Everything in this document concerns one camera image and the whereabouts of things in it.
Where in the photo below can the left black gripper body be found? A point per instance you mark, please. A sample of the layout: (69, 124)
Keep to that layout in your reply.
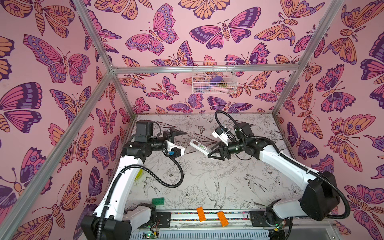
(156, 144)

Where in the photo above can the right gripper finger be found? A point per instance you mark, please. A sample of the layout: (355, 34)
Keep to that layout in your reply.
(215, 155)
(216, 146)

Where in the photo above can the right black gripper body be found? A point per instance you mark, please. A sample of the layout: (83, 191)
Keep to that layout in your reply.
(225, 149)

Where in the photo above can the white remote control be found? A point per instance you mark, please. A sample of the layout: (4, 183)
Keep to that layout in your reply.
(200, 147)

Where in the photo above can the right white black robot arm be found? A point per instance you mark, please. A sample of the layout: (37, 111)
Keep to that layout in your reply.
(319, 195)

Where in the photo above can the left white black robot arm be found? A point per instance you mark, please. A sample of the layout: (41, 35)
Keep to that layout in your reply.
(126, 186)

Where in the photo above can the lime green round object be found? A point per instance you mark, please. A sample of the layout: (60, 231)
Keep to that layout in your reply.
(138, 176)

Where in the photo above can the green toy brick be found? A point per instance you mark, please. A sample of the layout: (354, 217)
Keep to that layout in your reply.
(158, 201)

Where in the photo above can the left orange toy brick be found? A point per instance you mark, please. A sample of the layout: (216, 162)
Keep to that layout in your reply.
(201, 214)

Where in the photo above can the orange toy brick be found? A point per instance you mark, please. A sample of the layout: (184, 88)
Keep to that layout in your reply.
(201, 214)
(222, 218)

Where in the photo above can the right orange toy brick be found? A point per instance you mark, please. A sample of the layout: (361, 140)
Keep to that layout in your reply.
(222, 218)

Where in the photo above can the white wire basket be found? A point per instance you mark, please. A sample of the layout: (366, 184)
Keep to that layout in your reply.
(214, 78)

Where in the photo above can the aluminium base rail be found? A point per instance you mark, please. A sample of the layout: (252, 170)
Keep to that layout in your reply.
(242, 225)

